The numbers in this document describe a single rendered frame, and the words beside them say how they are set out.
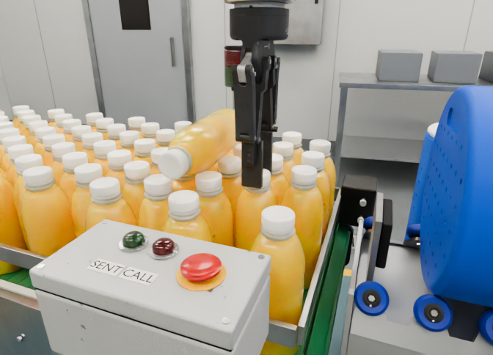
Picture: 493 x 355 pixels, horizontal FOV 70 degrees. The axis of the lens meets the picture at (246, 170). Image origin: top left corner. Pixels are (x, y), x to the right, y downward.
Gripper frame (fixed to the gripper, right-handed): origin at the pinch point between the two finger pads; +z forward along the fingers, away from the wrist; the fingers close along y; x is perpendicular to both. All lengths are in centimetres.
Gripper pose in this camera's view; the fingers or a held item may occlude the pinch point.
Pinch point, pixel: (257, 159)
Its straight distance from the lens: 51.8
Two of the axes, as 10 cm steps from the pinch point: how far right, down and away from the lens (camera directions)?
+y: 3.5, -3.5, 8.7
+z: 0.0, 9.3, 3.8
